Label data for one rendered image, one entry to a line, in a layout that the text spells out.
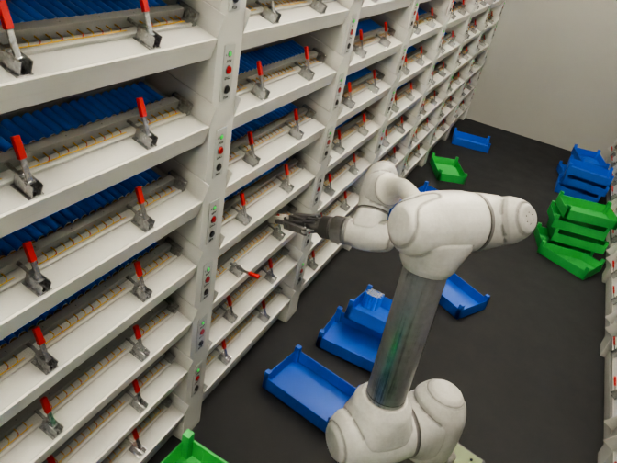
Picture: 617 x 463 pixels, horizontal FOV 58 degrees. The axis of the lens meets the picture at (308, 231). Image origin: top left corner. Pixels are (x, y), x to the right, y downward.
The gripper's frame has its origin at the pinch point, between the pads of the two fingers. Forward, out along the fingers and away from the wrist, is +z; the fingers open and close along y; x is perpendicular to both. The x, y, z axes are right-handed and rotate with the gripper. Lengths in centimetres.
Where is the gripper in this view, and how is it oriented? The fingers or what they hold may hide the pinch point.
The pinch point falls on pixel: (277, 219)
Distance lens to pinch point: 188.6
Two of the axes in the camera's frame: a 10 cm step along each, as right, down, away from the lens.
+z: -9.0, -1.7, 4.1
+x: -0.3, -9.0, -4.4
